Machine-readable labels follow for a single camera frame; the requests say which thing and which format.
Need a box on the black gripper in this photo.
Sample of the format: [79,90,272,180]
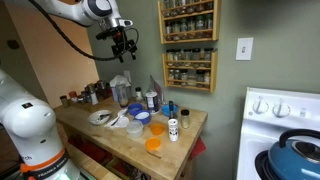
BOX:
[111,31,139,64]

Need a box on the small clear plastic bowl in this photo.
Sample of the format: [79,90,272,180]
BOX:
[127,119,144,132]

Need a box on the dark blue plastic bowl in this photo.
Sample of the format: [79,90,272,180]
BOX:
[127,103,144,117]

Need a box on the light blue plastic bowl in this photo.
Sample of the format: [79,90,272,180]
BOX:
[161,104,180,118]

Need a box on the round clear plastic bowl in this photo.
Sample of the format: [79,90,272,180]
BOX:
[125,121,145,140]

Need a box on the orange plastic bowl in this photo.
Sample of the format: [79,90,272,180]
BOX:
[149,123,166,136]

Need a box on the tall glass jar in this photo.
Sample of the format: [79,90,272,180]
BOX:
[115,83,131,109]

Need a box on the small white black-capped bottle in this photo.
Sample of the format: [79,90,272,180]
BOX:
[134,87,144,102]

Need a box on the dark condiment jar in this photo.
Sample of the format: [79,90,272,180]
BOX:
[95,79,107,100]

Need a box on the clear plastic bag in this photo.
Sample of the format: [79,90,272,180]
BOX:
[149,74,165,105]

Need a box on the glass spice jar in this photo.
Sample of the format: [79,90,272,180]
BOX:
[172,20,181,41]
[165,21,173,42]
[180,69,189,87]
[203,47,214,69]
[173,49,183,68]
[166,49,175,67]
[203,70,211,88]
[174,69,181,86]
[191,48,202,68]
[180,18,189,40]
[187,17,196,40]
[182,48,192,68]
[167,69,175,86]
[195,15,205,39]
[204,13,214,38]

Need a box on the white and dark can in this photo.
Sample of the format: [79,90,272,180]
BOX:
[145,91,161,115]

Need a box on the white slim bottle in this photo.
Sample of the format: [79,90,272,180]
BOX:
[90,91,100,106]

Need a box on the metal table knife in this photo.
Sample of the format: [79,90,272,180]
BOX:
[110,109,128,127]

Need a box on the wooden spice rack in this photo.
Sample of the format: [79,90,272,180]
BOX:
[162,49,219,94]
[157,0,221,45]

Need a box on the white paper napkin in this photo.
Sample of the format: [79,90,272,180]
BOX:
[104,108,131,130]

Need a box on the orange lidded small jar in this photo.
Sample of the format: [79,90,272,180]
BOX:
[68,90,79,103]

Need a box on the white round plate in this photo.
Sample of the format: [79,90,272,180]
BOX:
[87,109,112,127]

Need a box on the brown lidded small jar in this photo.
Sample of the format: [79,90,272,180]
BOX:
[59,95,71,109]

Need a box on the spice jar with black lid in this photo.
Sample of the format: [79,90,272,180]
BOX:
[180,109,191,130]

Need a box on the wooden butcher block table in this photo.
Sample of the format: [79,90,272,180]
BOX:
[53,96,209,180]

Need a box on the white shaker bottle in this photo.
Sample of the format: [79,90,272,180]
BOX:
[167,118,180,143]

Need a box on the orange plastic lid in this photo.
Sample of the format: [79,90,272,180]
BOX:
[144,137,162,152]

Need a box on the red cloth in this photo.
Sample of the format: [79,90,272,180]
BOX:
[188,136,207,162]

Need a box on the white stove knob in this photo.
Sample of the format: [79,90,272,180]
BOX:
[272,98,291,119]
[252,96,270,115]

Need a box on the white kitchen stove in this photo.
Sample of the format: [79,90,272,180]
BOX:
[236,87,320,180]

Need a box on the black stove burner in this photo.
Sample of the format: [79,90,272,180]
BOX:
[254,149,278,180]

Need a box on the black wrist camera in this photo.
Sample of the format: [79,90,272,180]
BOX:
[95,29,117,41]

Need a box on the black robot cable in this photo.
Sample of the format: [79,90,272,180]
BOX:
[27,0,140,63]

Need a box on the dark blue handled tool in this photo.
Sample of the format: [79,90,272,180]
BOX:
[168,100,176,120]

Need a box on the white light switch plate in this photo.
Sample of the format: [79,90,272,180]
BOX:
[235,37,255,62]

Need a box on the blue kettle with black handle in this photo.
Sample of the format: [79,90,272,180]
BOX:
[267,129,320,180]

